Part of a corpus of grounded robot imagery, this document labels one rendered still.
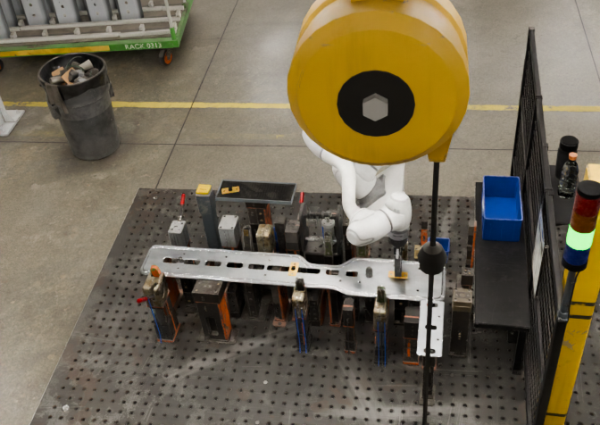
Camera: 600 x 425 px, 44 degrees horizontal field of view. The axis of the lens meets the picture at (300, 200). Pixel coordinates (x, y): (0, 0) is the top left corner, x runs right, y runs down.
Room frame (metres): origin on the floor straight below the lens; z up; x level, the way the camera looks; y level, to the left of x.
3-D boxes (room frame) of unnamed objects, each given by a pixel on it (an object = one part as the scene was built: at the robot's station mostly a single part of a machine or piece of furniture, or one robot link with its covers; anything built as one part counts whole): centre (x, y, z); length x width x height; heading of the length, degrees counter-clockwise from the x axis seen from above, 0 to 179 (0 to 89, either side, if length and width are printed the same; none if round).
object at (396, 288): (2.35, 0.08, 1.00); 1.38 x 0.22 x 0.02; 76
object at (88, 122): (4.91, 1.56, 0.36); 0.54 x 0.50 x 0.73; 168
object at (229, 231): (2.60, 0.34, 0.90); 0.13 x 0.10 x 0.41; 166
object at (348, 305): (2.12, -0.16, 0.84); 0.11 x 0.08 x 0.29; 166
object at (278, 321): (2.37, 0.14, 0.84); 0.17 x 0.06 x 0.29; 166
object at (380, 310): (2.06, -0.28, 0.87); 0.12 x 0.09 x 0.35; 166
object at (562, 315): (1.49, -0.77, 1.79); 0.07 x 0.07 x 0.57
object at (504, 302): (2.33, -0.86, 1.02); 0.90 x 0.22 x 0.03; 166
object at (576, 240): (1.49, -0.77, 1.90); 0.07 x 0.07 x 0.06
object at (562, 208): (2.19, -1.03, 1.46); 0.36 x 0.15 x 0.18; 166
